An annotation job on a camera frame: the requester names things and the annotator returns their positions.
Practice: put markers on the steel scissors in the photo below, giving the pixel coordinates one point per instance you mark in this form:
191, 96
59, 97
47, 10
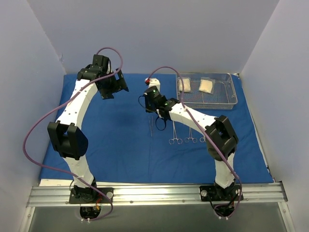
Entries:
190, 137

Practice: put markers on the white gauze pack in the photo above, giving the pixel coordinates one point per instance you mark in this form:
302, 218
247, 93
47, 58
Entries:
184, 85
206, 85

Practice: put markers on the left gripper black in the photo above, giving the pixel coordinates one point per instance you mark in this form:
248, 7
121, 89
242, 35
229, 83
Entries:
120, 82

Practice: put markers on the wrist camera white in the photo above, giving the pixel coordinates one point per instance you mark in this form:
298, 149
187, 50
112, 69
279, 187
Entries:
152, 82
109, 68

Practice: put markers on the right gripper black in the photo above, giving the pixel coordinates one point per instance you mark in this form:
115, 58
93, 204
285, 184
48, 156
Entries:
149, 104

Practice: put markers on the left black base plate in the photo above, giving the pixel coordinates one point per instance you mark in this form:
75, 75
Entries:
106, 194

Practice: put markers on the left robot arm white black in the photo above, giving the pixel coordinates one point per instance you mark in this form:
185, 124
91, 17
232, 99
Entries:
66, 133

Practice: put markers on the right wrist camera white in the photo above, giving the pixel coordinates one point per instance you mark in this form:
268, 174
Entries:
152, 82

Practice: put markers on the aluminium front rail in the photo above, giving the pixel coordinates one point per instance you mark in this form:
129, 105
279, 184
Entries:
147, 194

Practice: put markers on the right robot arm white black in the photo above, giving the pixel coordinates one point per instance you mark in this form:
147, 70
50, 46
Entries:
221, 139

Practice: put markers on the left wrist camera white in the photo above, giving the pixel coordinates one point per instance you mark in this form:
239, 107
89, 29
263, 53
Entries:
109, 68

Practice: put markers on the metal mesh instrument tray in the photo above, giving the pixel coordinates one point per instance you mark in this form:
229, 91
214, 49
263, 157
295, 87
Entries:
224, 96

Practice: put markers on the steel scalpel handle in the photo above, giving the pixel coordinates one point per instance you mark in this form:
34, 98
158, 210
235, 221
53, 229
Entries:
151, 125

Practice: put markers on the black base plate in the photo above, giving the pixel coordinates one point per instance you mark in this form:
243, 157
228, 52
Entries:
106, 194
215, 193

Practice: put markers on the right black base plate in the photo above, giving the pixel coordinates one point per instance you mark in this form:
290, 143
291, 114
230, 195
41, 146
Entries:
215, 193

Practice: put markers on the steel forceps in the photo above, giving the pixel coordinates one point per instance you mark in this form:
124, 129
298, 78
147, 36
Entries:
202, 139
175, 139

